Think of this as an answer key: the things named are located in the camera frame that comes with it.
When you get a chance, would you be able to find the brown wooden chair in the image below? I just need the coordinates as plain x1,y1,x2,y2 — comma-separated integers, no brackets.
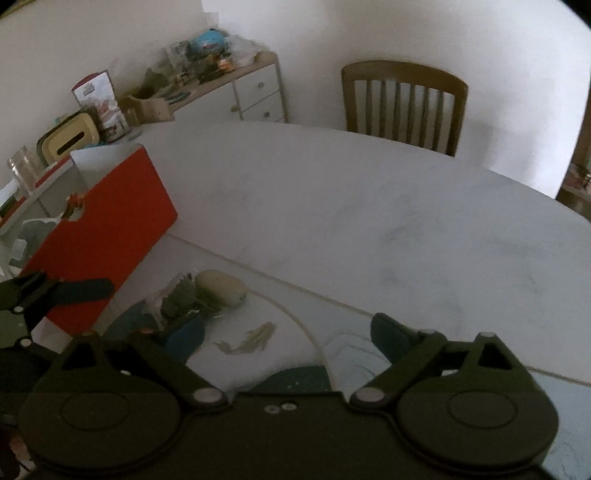
342,60,470,158

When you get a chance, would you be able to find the white plastic bag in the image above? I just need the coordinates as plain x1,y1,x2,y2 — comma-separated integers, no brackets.
226,34,257,66

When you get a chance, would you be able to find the pale printed table mat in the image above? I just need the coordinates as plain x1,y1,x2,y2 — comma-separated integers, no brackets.
104,232,591,480

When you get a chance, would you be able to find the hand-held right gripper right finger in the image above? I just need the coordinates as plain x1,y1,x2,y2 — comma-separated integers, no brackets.
351,313,522,409

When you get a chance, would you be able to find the brown cardboard box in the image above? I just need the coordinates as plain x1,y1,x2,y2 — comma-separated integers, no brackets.
120,93,177,125

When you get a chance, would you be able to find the white drawer cabinet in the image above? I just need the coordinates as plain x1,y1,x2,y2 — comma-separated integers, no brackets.
122,51,290,126

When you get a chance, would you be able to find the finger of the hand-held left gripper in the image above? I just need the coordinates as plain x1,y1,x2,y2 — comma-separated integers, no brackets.
0,271,114,329

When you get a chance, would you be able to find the brown wooden furniture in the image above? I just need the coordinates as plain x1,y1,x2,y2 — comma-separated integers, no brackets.
556,138,591,217

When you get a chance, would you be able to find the clear glass jar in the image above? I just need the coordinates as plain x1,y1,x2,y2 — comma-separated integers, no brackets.
8,145,45,197

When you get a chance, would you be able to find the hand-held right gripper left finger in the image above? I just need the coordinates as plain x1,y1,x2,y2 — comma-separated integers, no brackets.
59,318,229,411

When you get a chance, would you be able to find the red storage box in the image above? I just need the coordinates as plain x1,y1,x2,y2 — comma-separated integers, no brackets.
0,143,179,336

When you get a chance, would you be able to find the yellow tissue box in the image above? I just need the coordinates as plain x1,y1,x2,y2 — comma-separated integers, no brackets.
37,111,100,163

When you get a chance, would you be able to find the red white carton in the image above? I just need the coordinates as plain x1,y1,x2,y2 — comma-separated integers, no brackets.
71,69,130,142

